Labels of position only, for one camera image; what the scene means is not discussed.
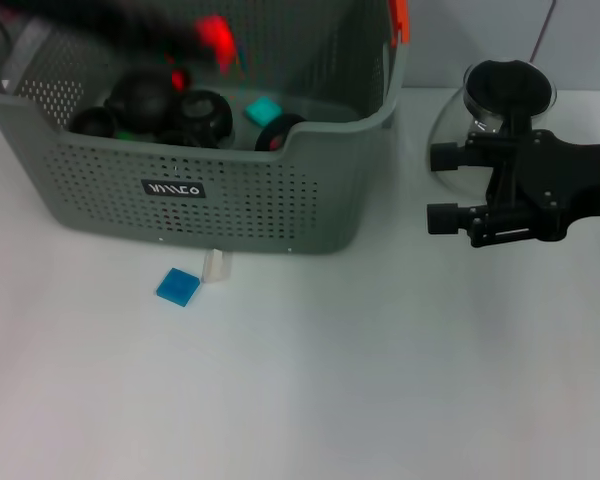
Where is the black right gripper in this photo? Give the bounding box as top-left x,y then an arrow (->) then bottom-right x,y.
427,129 -> 600,249

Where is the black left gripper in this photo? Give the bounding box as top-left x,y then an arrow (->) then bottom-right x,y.
9,0 -> 202,52

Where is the large bright red brick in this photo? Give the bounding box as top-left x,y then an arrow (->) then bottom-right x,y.
193,14 -> 237,76

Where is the glass teacup with black holder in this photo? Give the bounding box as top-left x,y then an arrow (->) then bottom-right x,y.
173,89 -> 235,146
159,128 -> 224,150
253,113 -> 309,151

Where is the teal square plate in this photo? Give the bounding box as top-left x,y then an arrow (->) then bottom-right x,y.
243,97 -> 284,126

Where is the clear white building brick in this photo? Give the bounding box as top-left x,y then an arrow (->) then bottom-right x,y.
201,249 -> 231,285

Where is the blue building brick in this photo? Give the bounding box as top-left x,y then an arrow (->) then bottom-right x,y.
155,267 -> 201,307

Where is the small black clay teacup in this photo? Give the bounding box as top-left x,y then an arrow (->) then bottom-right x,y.
69,106 -> 117,137

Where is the grey-green perforated storage bin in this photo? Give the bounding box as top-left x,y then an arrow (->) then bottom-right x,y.
0,0 -> 411,254

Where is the black clay teapot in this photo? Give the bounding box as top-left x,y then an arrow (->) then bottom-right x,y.
104,67 -> 176,134

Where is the glass teapot with black lid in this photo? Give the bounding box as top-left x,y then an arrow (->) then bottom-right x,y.
426,58 -> 557,194

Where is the thin grey wall cable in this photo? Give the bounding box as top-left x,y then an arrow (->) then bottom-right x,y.
529,0 -> 557,60

